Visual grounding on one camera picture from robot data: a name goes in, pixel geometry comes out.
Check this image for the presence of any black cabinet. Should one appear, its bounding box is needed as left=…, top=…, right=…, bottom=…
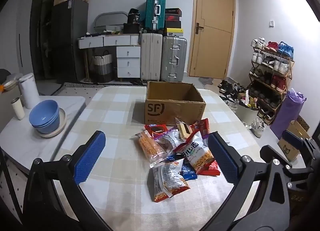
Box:
left=29, top=0, right=62, bottom=82

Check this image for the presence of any clear cracker packet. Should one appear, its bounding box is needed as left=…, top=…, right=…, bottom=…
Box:
left=174, top=118, right=194, bottom=140

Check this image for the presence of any white tall canister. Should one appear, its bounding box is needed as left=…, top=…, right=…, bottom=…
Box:
left=18, top=73, right=40, bottom=110

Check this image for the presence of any red cookie packet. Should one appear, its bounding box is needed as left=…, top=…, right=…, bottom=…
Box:
left=143, top=124, right=169, bottom=140

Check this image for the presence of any red chip packet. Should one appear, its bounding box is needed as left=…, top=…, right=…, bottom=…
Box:
left=191, top=118, right=211, bottom=146

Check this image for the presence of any wooden door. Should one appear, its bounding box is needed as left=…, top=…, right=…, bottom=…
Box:
left=188, top=0, right=236, bottom=80

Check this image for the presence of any pile of dark shoes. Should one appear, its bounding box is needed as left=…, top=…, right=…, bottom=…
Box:
left=217, top=79, right=248, bottom=103

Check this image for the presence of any black storage box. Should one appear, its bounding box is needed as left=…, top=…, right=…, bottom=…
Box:
left=123, top=22, right=141, bottom=35

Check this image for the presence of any purple rolled mat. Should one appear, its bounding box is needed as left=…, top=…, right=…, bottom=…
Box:
left=270, top=90, right=307, bottom=139

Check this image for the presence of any wooden shoe rack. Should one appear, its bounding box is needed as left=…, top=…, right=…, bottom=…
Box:
left=248, top=46, right=296, bottom=124

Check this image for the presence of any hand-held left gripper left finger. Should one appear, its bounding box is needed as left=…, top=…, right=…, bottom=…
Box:
left=22, top=130, right=115, bottom=231

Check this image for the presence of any silver foil snack packet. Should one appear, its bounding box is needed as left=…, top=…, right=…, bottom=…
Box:
left=155, top=128, right=181, bottom=156

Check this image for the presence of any teal suitcase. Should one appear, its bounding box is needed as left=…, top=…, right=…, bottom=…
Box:
left=145, top=0, right=167, bottom=32

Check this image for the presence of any orange biscuit stick packet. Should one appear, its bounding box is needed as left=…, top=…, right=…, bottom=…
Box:
left=134, top=130, right=167, bottom=165

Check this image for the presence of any woven laundry basket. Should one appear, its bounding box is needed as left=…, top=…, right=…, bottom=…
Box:
left=93, top=50, right=113, bottom=83

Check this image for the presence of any shoe rack with shoes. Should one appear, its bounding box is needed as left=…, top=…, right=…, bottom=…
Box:
left=251, top=37, right=294, bottom=121

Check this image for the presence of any white dish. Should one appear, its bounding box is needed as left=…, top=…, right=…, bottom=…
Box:
left=3, top=80, right=18, bottom=92

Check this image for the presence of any white sneaker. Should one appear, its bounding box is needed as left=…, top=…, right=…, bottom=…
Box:
left=250, top=116, right=266, bottom=138

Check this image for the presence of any silver suitcase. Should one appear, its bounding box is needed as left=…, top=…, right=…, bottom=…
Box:
left=160, top=35, right=188, bottom=83

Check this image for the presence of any beige plate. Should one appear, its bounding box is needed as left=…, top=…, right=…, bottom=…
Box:
left=36, top=108, right=68, bottom=138

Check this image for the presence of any dark grey refrigerator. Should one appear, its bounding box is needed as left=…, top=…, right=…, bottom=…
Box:
left=51, top=0, right=89, bottom=83

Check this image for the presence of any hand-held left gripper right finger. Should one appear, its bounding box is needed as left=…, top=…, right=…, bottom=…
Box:
left=199, top=132, right=297, bottom=231

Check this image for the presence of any white cup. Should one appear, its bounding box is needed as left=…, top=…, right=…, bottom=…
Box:
left=10, top=97, right=26, bottom=120

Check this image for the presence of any black bag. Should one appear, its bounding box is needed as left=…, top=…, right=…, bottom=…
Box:
left=127, top=8, right=141, bottom=24

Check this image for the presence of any purple white snack packet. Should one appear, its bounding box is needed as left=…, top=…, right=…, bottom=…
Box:
left=201, top=132, right=211, bottom=147

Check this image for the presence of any oval mirror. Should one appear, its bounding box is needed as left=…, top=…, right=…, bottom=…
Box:
left=94, top=11, right=129, bottom=34

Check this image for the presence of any white wardrobe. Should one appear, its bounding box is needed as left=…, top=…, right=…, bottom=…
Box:
left=14, top=0, right=34, bottom=77

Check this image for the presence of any white trash bin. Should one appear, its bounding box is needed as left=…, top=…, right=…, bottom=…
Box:
left=236, top=96, right=261, bottom=127

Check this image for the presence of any white dresser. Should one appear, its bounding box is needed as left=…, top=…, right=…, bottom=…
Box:
left=77, top=34, right=142, bottom=82

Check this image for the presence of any beige suitcase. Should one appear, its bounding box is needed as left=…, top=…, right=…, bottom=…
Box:
left=140, top=32, right=163, bottom=82

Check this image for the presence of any printed cardboard box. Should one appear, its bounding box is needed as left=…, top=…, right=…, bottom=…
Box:
left=277, top=119, right=311, bottom=162

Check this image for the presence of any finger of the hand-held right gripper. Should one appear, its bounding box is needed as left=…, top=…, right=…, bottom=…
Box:
left=282, top=130, right=320, bottom=161
left=285, top=163, right=315, bottom=189

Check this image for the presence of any white orange snack packet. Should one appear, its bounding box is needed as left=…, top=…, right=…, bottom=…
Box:
left=151, top=158, right=190, bottom=203

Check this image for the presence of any red snack packet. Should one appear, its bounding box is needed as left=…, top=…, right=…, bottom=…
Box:
left=199, top=160, right=221, bottom=177

